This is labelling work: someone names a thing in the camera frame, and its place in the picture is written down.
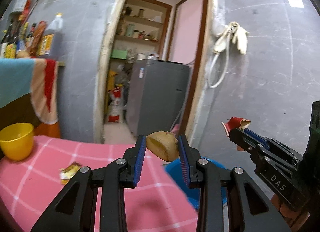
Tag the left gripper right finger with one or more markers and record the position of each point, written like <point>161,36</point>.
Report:
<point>249,209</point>

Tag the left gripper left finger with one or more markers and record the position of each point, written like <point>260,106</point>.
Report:
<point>73,209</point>

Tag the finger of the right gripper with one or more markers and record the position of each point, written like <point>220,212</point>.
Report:
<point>263,141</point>
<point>243,140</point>

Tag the yellow snack wrapper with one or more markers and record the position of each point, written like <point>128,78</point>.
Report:
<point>67,173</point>

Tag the brown potato peel piece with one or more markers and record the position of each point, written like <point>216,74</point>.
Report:
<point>163,145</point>

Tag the person's right hand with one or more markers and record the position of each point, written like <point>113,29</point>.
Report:
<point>295,219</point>

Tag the blue plastic bucket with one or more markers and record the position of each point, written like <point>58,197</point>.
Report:
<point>201,181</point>

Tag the yellow plastic bowl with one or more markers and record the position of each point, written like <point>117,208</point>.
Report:
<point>17,141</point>

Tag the white rubber gloves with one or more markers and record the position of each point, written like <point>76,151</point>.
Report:
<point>235,34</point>

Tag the red white rice bag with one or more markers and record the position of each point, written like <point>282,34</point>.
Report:
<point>115,109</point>

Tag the blue cloth cover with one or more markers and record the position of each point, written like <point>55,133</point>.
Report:
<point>15,79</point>

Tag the wooden storage shelf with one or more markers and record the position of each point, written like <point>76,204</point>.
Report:
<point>143,27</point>

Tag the large cooking oil jug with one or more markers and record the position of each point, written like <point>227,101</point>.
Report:
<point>49,47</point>

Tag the dark soy sauce bottle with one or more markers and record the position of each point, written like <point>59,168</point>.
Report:
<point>10,49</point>

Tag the orange seasoning pouch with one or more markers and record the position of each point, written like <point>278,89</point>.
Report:
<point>37,38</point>

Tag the white chopstick holder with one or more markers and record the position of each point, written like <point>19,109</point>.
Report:
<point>19,6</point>

